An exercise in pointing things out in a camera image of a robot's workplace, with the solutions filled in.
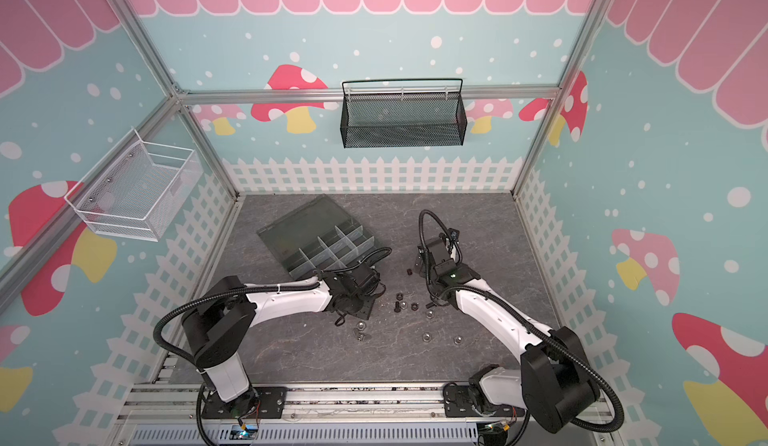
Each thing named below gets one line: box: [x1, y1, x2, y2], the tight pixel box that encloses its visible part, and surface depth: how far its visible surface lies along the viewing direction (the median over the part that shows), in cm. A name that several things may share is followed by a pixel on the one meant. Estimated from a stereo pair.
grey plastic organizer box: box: [256, 194, 379, 278], surface depth 107 cm
